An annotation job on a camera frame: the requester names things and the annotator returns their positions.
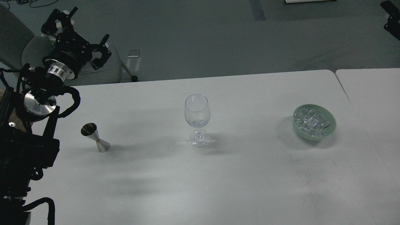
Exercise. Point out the green bowl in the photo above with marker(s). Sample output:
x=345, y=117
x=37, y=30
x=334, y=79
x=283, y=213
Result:
x=330, y=130

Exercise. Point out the grey office chair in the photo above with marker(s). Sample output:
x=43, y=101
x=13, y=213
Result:
x=106, y=68

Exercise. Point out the steel double jigger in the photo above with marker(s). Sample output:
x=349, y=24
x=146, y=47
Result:
x=90, y=130

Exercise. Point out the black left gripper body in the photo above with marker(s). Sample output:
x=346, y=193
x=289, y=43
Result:
x=67, y=57

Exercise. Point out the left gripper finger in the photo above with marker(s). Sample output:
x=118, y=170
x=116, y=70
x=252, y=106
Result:
x=59, y=25
x=102, y=49

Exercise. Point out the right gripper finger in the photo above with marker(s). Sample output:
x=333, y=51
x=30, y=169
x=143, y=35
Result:
x=393, y=26
x=389, y=7

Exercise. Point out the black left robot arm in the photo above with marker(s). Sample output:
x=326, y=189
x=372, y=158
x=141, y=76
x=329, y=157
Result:
x=34, y=98

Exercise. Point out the clear ice cubes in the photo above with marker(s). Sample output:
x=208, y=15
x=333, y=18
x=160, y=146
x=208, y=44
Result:
x=311, y=122

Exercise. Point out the clear wine glass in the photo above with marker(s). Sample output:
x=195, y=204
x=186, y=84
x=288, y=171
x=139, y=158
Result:
x=197, y=114

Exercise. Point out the beige checkered cushion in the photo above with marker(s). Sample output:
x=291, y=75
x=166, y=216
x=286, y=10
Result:
x=11, y=115

